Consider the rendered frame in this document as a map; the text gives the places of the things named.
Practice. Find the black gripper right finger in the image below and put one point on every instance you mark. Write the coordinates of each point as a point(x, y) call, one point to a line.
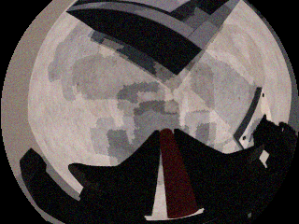
point(208, 167)

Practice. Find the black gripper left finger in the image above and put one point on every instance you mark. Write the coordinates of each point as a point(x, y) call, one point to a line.
point(135, 178)

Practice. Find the dark red peg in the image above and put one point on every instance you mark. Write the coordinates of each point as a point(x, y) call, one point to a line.
point(178, 190)

